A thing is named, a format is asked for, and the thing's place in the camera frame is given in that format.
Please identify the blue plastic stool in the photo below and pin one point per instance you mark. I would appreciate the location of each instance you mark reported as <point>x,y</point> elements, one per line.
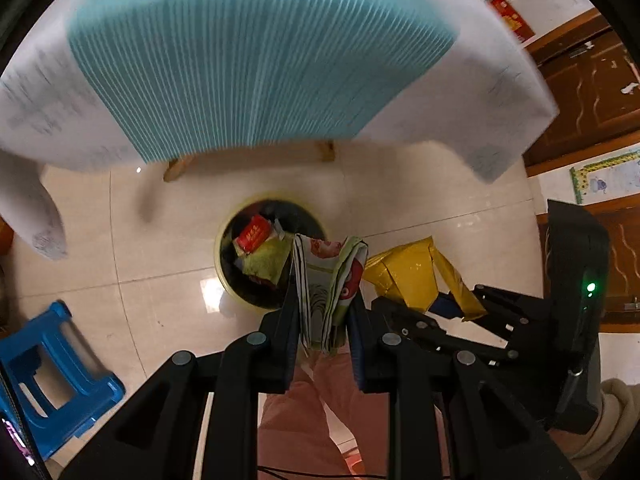
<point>100,390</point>

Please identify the brown wooden door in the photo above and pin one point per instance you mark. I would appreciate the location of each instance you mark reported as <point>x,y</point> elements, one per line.
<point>590,90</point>

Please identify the printed packet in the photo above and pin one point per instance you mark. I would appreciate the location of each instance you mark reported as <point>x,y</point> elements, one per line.
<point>325,285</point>

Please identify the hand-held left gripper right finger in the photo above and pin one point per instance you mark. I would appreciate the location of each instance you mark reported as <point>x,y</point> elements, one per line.
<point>357,355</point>

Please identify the yellow foil packet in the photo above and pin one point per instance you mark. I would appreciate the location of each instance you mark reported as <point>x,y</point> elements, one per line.
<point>405,270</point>

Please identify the yellow-rimmed trash bin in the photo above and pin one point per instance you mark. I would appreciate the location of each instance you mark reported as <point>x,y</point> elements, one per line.
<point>250,292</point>

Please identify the flower-bordered wall poster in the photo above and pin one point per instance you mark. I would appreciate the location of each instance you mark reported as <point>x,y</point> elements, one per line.
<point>610,180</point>

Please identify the white and teal striped tablecloth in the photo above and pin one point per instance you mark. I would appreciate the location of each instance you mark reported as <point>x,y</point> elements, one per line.
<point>250,50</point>

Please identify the red packet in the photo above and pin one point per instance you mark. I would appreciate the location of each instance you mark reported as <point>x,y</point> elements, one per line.
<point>252,235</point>

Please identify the person's pink trouser legs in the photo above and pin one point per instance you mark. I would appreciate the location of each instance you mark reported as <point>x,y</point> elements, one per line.
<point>295,430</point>

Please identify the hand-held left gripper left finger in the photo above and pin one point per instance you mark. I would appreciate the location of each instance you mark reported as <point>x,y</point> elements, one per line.
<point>286,360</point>

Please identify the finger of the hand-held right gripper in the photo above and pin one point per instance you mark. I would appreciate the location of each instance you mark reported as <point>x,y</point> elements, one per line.
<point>425,332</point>
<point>525,310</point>

